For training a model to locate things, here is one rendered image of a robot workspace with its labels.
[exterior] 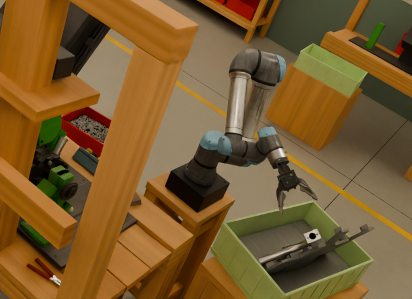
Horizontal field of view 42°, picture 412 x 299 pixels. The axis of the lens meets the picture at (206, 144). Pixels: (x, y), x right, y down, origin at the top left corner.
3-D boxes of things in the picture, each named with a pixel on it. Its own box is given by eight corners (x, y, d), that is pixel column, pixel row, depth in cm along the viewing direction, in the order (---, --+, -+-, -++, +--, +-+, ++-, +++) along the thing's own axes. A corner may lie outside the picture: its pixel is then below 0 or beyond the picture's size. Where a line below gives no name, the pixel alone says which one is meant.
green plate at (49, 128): (47, 132, 223) (48, 83, 214) (61, 138, 220) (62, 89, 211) (24, 139, 214) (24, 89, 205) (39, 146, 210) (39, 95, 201)
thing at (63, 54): (37, 52, 168) (41, 31, 164) (71, 76, 163) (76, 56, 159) (19, 55, 162) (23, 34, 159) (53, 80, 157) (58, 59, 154)
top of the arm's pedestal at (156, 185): (186, 168, 280) (188, 162, 278) (232, 205, 269) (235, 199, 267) (144, 187, 256) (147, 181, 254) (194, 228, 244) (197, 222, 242)
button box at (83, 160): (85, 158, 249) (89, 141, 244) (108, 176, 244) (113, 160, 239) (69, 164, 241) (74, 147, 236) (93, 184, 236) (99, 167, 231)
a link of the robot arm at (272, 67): (216, 157, 256) (252, 45, 239) (244, 162, 261) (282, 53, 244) (222, 167, 245) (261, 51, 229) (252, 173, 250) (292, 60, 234)
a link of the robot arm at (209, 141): (192, 148, 253) (202, 125, 246) (219, 154, 257) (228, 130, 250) (196, 164, 243) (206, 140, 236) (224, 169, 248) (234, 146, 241)
